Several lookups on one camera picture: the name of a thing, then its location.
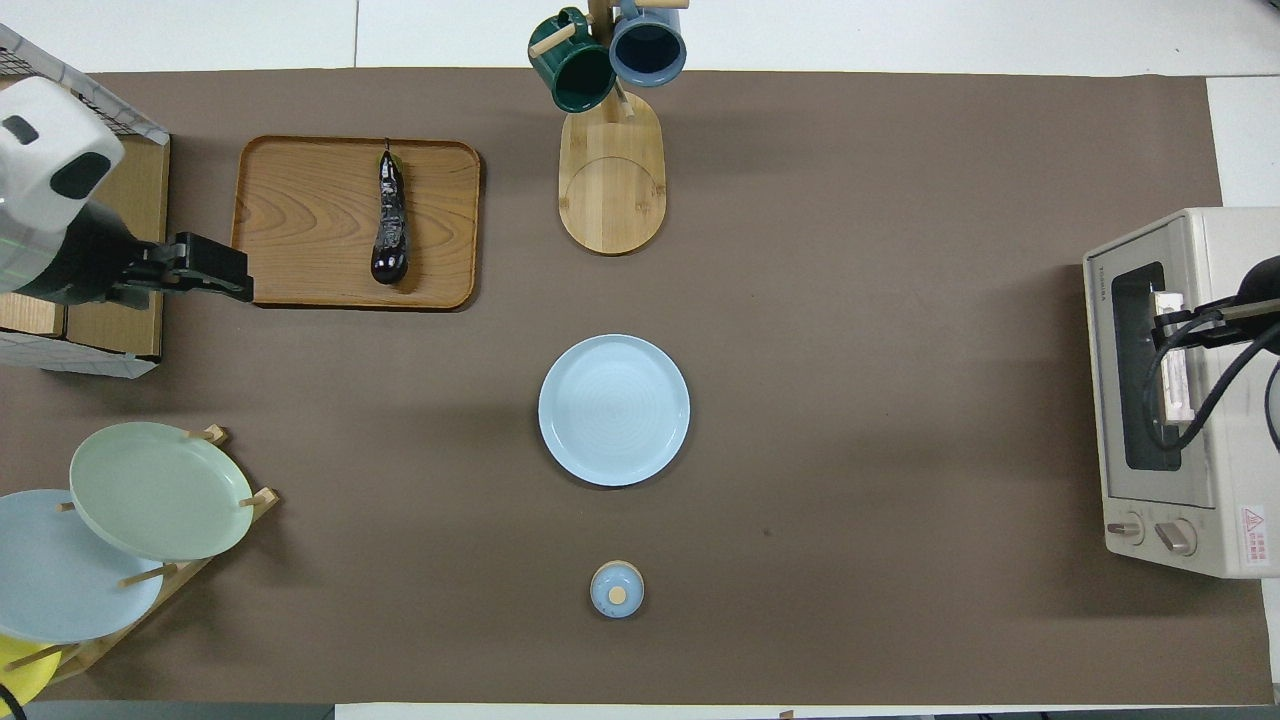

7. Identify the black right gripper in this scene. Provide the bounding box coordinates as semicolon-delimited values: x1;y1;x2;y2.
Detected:
1153;296;1280;351

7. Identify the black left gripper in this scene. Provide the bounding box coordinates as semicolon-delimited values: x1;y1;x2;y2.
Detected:
120;232;254;304

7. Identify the glass oven door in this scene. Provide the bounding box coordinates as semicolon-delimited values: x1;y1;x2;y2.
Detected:
1085;222;1216;509

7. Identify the dark purple eggplant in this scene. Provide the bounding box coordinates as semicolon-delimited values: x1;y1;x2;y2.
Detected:
370;140;411;286

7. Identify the cream toaster oven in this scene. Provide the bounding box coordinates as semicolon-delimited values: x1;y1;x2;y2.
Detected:
1083;207;1280;579

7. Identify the square wooden tray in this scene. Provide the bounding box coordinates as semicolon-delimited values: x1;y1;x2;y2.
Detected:
228;135;482;312

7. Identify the white marble-pattern liner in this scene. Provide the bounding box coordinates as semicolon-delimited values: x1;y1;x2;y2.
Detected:
0;22;171;379

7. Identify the pale green racked plate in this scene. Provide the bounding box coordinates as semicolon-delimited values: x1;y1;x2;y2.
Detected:
69;421;255;562

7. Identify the wooden plate rack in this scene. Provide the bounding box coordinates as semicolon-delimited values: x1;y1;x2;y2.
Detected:
20;425;281;686

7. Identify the brown table mat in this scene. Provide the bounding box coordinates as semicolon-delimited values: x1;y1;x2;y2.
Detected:
0;68;1226;706

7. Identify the light blue racked plate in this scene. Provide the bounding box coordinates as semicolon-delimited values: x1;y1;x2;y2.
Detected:
0;489;166;645

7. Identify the wooden mug tree stand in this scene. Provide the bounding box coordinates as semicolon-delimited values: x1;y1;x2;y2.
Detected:
528;0;691;257

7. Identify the dark green mug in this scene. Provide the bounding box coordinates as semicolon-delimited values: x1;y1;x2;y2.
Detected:
528;8;618;114

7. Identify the yellow racked plate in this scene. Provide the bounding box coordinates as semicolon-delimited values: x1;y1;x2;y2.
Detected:
0;635;61;706

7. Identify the blue mug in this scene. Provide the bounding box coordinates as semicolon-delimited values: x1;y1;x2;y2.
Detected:
609;0;688;88

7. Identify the small blue lid wooden knob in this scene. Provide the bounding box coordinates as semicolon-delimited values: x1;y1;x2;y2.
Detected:
590;560;645;619

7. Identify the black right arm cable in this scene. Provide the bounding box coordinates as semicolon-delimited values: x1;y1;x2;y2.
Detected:
1143;308;1280;451

